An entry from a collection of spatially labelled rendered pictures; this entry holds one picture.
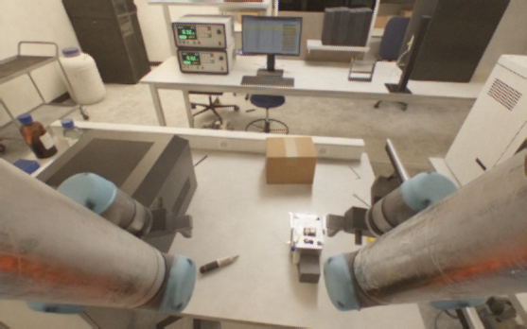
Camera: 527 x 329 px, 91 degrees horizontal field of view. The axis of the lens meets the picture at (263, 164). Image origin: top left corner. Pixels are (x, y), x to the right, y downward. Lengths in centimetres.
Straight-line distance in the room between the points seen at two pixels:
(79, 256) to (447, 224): 26
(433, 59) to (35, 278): 268
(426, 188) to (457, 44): 233
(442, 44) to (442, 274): 251
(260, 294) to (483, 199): 79
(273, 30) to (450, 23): 135
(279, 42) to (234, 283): 197
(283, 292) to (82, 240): 76
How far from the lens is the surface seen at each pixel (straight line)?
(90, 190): 46
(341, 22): 265
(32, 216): 20
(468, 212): 21
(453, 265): 24
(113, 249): 27
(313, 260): 91
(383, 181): 62
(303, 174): 121
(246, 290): 94
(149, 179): 91
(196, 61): 254
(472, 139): 149
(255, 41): 246
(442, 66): 276
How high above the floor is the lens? 174
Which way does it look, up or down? 39 degrees down
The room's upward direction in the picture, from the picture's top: 1 degrees clockwise
